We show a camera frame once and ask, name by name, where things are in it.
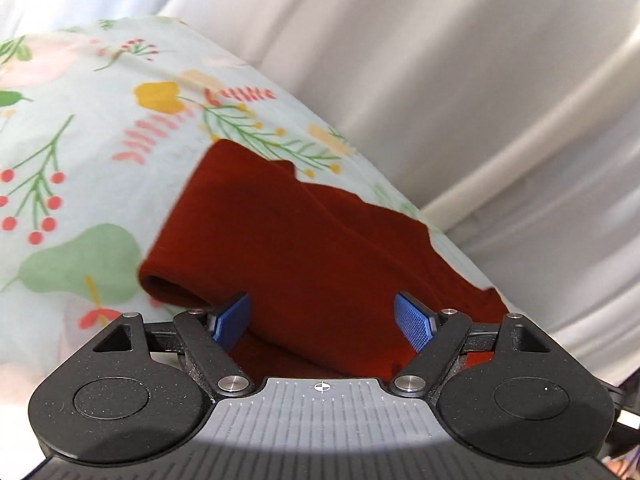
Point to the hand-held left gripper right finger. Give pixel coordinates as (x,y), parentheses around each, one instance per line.
(412,321)

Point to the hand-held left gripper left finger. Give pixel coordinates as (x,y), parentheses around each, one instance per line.
(231,320)

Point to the rust red knitted garment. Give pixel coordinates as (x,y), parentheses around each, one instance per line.
(310,260)

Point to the floral printed bedsheet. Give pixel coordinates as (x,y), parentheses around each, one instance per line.
(90,160)

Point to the white draped cloth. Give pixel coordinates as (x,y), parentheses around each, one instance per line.
(450,60)

